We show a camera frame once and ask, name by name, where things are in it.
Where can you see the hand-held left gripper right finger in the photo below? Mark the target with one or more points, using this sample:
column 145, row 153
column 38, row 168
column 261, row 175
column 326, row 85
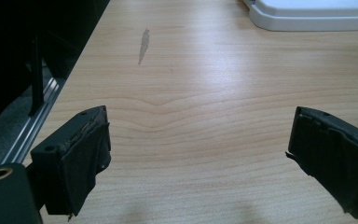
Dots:
column 335, row 155

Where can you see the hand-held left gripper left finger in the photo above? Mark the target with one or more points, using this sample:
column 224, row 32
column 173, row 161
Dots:
column 71, row 168

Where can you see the black metal stand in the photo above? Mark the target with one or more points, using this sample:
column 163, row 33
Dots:
column 37, row 77

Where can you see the white plastic tray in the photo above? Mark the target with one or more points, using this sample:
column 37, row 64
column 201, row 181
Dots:
column 313, row 15

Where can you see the aluminium frame rail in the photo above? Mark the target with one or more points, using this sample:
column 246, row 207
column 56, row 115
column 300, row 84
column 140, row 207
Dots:
column 34, row 123

